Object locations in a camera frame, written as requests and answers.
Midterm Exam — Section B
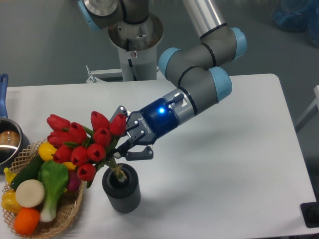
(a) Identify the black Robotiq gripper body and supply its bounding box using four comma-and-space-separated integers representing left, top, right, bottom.
117, 98, 180, 153

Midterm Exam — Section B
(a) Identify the dark grey ribbed vase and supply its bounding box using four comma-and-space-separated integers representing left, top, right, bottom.
102, 164, 141, 214

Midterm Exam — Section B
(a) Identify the blue plastic bag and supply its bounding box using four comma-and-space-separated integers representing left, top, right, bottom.
272, 0, 319, 47

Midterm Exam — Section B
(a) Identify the green bok choy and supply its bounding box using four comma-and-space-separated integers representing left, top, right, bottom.
38, 160, 68, 223

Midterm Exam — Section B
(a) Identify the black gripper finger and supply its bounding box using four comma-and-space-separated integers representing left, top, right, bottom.
109, 106, 131, 122
114, 146, 154, 161

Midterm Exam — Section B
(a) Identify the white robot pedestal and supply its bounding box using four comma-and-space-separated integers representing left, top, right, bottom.
88, 13, 163, 83

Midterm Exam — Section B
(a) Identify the dark green cucumber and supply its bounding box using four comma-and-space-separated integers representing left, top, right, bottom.
10, 154, 44, 190

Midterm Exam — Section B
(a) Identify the yellow bell pepper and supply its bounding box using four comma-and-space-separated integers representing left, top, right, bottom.
1, 190, 22, 214

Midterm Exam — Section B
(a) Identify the black device at edge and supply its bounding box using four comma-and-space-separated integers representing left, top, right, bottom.
300, 202, 319, 228

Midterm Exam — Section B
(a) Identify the blue handled saucepan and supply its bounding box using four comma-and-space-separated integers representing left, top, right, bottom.
0, 73, 29, 175

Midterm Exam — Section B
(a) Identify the white table leg frame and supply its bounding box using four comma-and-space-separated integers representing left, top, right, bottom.
295, 85, 319, 133

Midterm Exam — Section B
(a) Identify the woven wicker basket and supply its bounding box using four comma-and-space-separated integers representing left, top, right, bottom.
2, 141, 85, 239

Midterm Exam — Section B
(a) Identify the red tulip bouquet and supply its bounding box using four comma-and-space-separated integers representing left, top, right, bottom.
47, 111, 128, 188

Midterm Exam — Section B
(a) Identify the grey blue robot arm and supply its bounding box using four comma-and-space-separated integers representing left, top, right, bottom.
78, 0, 247, 161

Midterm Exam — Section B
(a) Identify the yellow squash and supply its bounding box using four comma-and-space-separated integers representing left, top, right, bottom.
38, 142, 76, 171

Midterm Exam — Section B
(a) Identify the orange fruit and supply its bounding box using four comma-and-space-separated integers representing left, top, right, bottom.
13, 208, 40, 236

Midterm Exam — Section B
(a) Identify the red purple radish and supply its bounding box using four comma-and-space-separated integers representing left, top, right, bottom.
66, 171, 81, 192

